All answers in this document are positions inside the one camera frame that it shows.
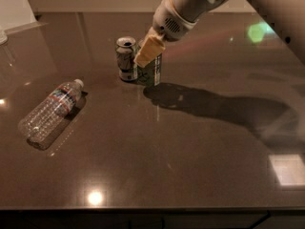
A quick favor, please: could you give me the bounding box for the dark green soda can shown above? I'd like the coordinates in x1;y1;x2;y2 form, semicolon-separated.
137;39;162;87

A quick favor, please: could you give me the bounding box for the clear plastic water bottle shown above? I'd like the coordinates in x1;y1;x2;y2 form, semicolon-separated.
18;79;84;143

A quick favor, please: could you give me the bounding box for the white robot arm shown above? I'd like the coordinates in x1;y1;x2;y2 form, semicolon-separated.
134;0;305;68

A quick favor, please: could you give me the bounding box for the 7up soda can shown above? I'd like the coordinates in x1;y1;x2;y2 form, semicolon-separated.
115;36;137;82

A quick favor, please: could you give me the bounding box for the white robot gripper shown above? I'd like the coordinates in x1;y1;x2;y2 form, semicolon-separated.
134;0;198;68

